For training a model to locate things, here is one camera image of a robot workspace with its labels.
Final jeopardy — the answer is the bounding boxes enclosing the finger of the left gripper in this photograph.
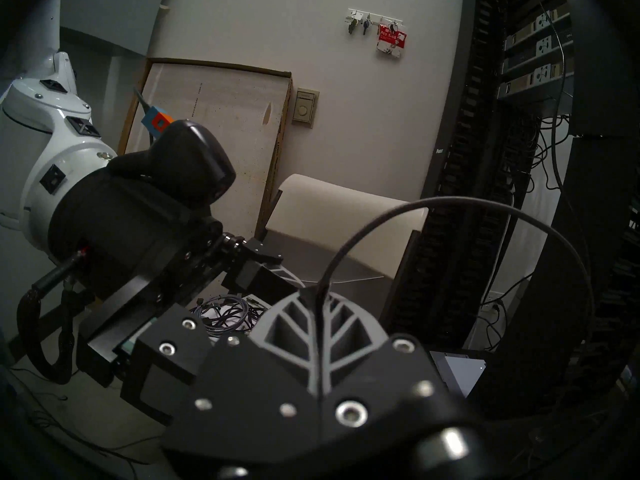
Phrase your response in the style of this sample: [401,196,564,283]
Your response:
[222,238,306,305]
[122,304,211,420]

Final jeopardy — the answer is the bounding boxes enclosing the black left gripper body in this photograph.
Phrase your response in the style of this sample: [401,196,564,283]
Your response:
[50,171,223,375]

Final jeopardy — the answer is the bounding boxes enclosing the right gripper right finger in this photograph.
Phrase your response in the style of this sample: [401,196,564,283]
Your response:
[320,291,481,450]

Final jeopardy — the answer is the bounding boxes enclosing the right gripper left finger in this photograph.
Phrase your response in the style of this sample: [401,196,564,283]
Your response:
[162,286,321,450]

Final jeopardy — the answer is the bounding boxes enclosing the grey braided USB cable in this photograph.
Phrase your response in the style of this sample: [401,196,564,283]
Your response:
[315,196,596,365]

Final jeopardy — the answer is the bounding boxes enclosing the black UPS with white lid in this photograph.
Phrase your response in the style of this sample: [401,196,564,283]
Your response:
[430,350,488,400]

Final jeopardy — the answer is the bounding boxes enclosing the beige folding chair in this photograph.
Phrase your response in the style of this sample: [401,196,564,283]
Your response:
[260,173,430,345]

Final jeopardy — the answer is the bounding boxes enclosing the large pale cardboard sheet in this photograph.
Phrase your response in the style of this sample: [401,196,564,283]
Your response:
[117,58,293,240]

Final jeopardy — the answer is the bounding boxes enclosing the black server rack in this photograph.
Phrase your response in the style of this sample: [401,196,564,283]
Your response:
[380,0,640,420]

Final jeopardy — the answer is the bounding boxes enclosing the red white key tag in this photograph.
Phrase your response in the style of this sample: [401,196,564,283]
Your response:
[377,24,407,60]

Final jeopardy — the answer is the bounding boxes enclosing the gold mesh rack server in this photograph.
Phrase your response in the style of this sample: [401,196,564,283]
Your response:
[504,11,573,52]
[497,61,576,101]

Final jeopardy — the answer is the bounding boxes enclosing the dark mesh Dell server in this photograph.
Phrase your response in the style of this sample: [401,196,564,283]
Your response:
[502,34,575,77]

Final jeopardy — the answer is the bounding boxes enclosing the grey cable pile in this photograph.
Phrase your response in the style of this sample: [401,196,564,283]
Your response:
[192,294,266,337]

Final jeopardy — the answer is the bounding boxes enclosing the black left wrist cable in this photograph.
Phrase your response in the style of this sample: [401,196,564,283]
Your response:
[16,249,96,385]

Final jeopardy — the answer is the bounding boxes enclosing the beige wall control plate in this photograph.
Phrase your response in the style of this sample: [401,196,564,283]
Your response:
[292,87,321,129]

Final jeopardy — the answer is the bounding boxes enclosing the tangle of black rack cables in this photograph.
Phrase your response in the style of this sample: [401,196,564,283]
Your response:
[480,99,581,335]

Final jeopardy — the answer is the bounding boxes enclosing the white key hook rail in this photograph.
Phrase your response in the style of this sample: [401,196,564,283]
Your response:
[346,8,403,37]

